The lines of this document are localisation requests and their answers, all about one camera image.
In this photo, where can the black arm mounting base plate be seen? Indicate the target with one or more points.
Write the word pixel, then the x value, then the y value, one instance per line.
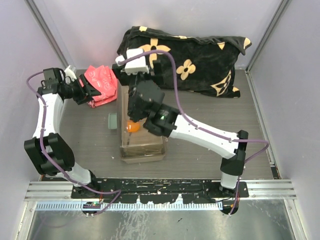
pixel 160 191

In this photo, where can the pink printed plastic bag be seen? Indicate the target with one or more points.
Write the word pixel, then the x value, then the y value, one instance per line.
pixel 104 80

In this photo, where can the aluminium frame rail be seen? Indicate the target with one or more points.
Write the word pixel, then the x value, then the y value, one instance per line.
pixel 58 196

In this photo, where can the beige plastic tool box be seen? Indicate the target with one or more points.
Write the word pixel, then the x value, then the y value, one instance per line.
pixel 137 147

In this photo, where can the orange tape measure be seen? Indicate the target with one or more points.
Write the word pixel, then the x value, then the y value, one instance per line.
pixel 133 127

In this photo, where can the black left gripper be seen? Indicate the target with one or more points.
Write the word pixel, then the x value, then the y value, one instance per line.
pixel 90 91

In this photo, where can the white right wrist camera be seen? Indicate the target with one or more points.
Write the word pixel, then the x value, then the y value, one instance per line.
pixel 138 65

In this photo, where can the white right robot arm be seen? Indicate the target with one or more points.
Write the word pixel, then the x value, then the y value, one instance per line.
pixel 145 102

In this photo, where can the black floral plush blanket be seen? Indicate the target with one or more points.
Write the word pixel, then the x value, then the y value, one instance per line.
pixel 204 65

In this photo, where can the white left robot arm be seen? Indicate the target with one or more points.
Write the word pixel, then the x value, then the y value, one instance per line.
pixel 47 150

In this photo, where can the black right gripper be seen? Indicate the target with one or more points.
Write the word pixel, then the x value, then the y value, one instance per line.
pixel 124 79

